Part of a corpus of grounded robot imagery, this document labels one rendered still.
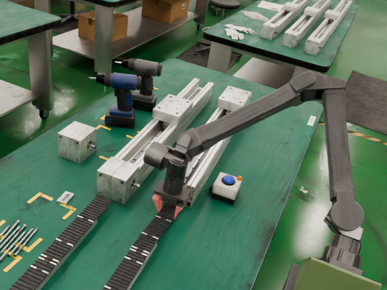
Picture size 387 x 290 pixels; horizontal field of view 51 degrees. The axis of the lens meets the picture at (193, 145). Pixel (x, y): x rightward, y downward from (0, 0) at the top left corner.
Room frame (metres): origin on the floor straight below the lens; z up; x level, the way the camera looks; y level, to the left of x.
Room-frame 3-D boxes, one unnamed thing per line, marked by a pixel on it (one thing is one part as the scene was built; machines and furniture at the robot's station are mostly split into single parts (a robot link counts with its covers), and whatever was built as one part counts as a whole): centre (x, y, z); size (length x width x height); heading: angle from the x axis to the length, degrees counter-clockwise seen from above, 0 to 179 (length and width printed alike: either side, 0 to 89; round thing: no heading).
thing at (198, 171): (1.39, -0.08, 0.82); 0.80 x 0.10 x 0.09; 165
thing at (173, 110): (1.44, 0.10, 0.87); 0.16 x 0.11 x 0.07; 165
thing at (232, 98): (1.64, -0.14, 0.87); 0.16 x 0.11 x 0.07; 165
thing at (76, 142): (1.18, 0.39, 0.83); 0.11 x 0.10 x 0.10; 75
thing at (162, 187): (0.95, 0.04, 0.90); 0.10 x 0.07 x 0.07; 79
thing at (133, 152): (1.44, 0.10, 0.82); 0.80 x 0.10 x 0.09; 165
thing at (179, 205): (0.94, 0.03, 0.83); 0.07 x 0.07 x 0.09; 79
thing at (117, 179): (1.01, 0.20, 0.83); 0.12 x 0.09 x 0.10; 75
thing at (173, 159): (0.95, 0.04, 0.96); 0.07 x 0.06 x 0.07; 67
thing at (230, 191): (1.09, -0.13, 0.81); 0.10 x 0.08 x 0.06; 75
